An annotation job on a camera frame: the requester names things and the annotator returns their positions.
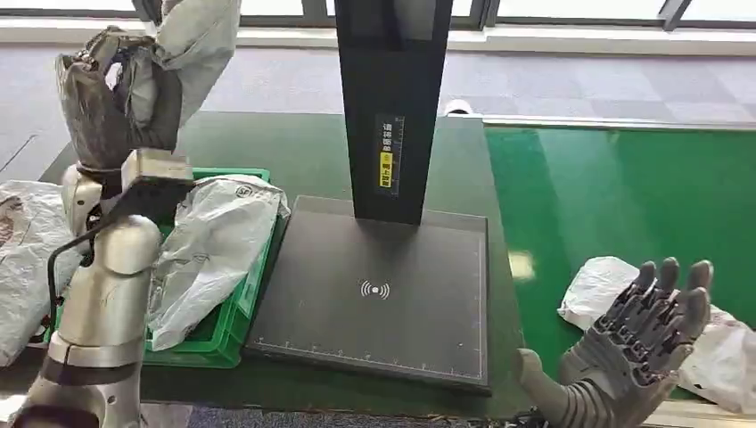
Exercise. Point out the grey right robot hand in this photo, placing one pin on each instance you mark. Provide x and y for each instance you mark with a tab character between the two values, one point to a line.
632	354

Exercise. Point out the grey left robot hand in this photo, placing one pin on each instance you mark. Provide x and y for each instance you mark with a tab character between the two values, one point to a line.
106	124

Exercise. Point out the grey parcel bag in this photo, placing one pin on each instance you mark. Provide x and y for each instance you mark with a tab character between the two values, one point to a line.
195	47

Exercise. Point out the white parcel bag SF logo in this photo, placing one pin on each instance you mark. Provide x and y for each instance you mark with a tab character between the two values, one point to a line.
212	248

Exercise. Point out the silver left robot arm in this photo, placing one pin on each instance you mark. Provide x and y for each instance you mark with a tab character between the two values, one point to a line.
100	307

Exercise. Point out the white parcel bag red print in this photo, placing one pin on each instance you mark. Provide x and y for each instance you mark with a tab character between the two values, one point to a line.
590	289

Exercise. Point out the white crumpled parcel bag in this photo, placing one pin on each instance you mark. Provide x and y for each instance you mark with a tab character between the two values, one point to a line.
26	272

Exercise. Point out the green conveyor belt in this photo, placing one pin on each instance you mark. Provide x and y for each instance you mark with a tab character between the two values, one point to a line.
590	189

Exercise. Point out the green plastic crate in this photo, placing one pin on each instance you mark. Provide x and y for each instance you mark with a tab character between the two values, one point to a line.
236	331

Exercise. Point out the black and yellow label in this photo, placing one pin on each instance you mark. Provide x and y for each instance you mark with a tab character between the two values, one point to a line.
388	155

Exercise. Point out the black scanner column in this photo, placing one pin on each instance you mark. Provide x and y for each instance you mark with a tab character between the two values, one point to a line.
390	88

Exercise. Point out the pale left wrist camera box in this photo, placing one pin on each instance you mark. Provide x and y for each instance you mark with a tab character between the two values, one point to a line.
153	183

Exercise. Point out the silver conveyor rail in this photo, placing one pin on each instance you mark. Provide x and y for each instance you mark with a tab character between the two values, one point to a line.
703	416
620	121

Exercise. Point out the dark scanner base plate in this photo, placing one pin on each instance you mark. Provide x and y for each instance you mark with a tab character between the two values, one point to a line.
372	319

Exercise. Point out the dark window frame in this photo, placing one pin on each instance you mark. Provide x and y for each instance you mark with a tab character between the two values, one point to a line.
531	10

